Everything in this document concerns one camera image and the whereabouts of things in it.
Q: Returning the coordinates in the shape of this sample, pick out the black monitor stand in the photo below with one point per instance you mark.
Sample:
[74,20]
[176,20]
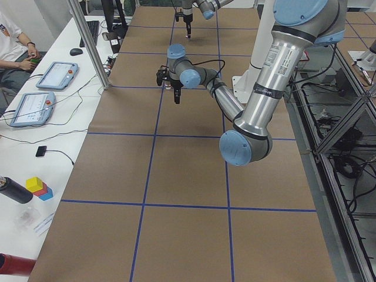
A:
[114,17]

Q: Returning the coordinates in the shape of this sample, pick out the seated person in white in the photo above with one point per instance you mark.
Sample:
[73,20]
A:
[19,55]

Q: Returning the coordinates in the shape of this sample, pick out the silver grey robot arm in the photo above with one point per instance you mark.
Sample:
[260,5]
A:
[207,8]
[297,26]

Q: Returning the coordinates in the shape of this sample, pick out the small black box device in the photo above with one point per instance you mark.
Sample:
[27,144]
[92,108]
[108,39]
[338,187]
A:
[41,150]

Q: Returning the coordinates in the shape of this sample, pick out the black keyboard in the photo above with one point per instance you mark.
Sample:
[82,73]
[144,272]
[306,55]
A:
[93,27]

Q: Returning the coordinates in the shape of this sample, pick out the black computer mouse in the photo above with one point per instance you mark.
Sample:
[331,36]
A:
[75,51]

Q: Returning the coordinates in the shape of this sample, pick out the lower teach pendant tablet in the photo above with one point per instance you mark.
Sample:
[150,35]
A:
[34,109]

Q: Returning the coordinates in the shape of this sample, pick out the clear plastic bag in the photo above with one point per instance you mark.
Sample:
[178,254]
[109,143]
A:
[26,219]

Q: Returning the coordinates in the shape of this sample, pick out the blue block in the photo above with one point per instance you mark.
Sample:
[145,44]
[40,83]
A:
[48,195]

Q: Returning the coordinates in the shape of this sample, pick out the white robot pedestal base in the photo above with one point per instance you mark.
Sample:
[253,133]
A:
[243,85]

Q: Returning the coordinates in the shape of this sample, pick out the black cylinder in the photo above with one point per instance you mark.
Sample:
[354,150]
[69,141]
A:
[15,191]

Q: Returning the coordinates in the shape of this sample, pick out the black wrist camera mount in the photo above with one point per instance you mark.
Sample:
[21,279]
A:
[162,75]
[178,14]

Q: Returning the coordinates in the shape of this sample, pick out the yellow block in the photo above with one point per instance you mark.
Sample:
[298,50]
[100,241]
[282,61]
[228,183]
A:
[34,184]

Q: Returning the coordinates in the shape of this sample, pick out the red cylinder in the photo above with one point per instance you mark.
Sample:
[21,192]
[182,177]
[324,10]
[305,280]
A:
[15,265]

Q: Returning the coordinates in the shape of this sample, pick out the aluminium side rail frame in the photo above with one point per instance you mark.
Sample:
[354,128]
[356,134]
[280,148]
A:
[334,117]

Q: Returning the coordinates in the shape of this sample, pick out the upper teach pendant tablet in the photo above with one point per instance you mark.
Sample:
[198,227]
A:
[58,76]

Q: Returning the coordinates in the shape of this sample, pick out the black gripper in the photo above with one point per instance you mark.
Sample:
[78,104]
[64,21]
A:
[176,86]
[187,18]

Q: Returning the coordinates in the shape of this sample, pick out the red block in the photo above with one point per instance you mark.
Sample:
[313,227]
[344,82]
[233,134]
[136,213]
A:
[42,191]

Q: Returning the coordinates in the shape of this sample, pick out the aluminium frame post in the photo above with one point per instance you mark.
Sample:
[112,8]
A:
[82,27]

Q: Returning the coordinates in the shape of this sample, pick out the teach pendant tablet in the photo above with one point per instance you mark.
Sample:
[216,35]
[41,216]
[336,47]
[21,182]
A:
[58,76]
[34,109]

